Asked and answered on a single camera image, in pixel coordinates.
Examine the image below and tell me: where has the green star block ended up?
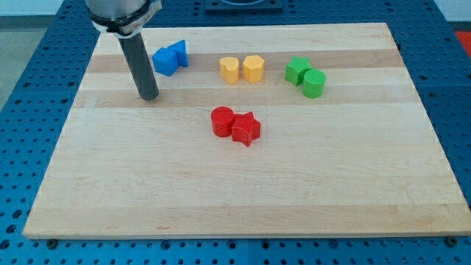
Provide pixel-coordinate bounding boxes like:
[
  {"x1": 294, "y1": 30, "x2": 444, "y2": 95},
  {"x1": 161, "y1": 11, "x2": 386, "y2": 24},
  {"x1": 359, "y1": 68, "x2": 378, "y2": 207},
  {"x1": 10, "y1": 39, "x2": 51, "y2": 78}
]
[{"x1": 285, "y1": 56, "x2": 312, "y2": 86}]

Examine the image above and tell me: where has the red cylinder block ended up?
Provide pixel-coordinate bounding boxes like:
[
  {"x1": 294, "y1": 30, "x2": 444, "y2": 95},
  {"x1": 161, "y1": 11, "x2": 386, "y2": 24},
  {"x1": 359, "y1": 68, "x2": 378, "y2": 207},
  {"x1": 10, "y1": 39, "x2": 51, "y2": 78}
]
[{"x1": 210, "y1": 106, "x2": 235, "y2": 137}]

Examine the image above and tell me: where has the green cylinder block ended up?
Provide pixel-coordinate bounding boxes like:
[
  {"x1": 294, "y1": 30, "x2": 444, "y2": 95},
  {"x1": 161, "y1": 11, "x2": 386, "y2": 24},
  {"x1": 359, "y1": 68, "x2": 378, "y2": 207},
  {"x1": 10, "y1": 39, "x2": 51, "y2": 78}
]
[{"x1": 302, "y1": 69, "x2": 327, "y2": 99}]

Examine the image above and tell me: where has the yellow heart block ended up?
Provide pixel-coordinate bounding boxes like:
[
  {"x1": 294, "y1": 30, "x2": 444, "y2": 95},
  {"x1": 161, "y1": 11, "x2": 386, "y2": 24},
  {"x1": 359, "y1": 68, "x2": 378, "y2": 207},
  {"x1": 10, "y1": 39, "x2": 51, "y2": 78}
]
[{"x1": 219, "y1": 57, "x2": 239, "y2": 85}]

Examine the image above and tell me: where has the red star block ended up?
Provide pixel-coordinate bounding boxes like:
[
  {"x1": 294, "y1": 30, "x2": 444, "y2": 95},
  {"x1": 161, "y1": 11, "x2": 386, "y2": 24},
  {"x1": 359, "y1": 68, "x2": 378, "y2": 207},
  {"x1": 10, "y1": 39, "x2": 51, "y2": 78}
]
[{"x1": 232, "y1": 112, "x2": 261, "y2": 146}]

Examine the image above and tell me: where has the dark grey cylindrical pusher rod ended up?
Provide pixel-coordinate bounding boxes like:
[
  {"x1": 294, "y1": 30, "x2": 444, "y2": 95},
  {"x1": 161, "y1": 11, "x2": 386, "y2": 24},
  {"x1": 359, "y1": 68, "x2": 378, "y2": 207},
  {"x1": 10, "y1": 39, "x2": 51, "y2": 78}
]
[{"x1": 118, "y1": 33, "x2": 159, "y2": 101}]

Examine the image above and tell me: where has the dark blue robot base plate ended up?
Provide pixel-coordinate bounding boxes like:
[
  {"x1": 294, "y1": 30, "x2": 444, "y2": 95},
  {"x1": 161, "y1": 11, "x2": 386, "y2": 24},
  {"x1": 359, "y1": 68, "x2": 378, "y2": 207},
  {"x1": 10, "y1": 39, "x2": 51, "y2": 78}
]
[{"x1": 205, "y1": 0, "x2": 283, "y2": 13}]

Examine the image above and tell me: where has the blue triangle block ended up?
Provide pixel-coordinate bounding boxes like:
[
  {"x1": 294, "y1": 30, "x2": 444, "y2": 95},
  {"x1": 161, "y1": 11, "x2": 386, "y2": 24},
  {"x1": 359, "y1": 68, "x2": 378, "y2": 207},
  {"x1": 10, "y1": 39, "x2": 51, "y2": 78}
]
[{"x1": 168, "y1": 40, "x2": 189, "y2": 67}]

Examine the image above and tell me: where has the blue cube block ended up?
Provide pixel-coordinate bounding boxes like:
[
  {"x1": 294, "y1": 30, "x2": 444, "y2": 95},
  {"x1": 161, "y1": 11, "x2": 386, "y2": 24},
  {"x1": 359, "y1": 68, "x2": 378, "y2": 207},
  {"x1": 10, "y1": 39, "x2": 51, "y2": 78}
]
[{"x1": 152, "y1": 47, "x2": 179, "y2": 77}]

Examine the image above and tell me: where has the light wooden board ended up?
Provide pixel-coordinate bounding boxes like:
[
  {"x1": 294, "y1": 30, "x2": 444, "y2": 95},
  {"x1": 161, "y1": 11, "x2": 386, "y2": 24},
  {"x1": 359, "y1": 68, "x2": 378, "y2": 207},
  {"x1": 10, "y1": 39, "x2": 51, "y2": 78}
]
[{"x1": 23, "y1": 23, "x2": 470, "y2": 240}]

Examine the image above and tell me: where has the yellow hexagon block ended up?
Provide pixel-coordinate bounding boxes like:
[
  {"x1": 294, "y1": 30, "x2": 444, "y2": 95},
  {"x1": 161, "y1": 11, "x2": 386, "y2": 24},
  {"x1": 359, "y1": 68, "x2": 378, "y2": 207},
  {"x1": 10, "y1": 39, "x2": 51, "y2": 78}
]
[{"x1": 243, "y1": 55, "x2": 265, "y2": 82}]

